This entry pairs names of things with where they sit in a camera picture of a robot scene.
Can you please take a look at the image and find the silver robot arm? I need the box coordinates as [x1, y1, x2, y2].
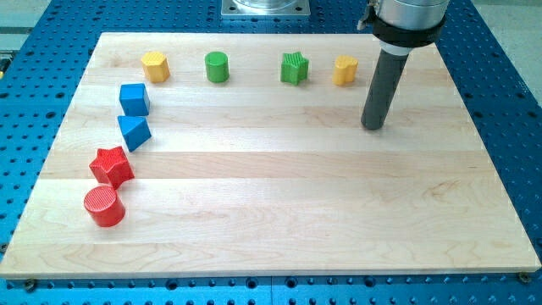
[357, 0, 450, 57]

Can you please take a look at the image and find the green star block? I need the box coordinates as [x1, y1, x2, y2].
[280, 52, 309, 86]

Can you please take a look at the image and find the wooden board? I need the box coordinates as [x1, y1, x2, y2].
[1, 32, 540, 279]

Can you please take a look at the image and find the green cylinder block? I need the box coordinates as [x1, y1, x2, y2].
[204, 51, 230, 83]

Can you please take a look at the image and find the yellow heart block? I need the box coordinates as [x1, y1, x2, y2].
[332, 55, 359, 86]

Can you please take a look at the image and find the blue triangle block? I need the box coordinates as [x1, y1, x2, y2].
[117, 116, 152, 152]

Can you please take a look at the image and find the yellow hexagon block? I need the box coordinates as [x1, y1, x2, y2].
[141, 51, 170, 83]

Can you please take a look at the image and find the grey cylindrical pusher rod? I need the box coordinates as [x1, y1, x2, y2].
[360, 50, 408, 130]

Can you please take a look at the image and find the blue cube block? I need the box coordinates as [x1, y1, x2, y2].
[119, 83, 150, 116]

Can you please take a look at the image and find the red star block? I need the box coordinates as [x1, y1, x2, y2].
[89, 147, 135, 189]

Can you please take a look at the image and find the red cylinder block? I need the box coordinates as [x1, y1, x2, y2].
[84, 186, 125, 227]

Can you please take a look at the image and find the left board corner screw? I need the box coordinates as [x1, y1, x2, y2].
[22, 279, 37, 293]

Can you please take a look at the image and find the board corner screw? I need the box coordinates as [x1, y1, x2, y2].
[22, 279, 37, 293]
[517, 272, 532, 285]

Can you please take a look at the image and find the right board corner screw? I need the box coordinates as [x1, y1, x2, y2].
[517, 272, 532, 285]

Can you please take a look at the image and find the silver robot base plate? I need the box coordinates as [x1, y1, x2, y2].
[221, 0, 311, 17]

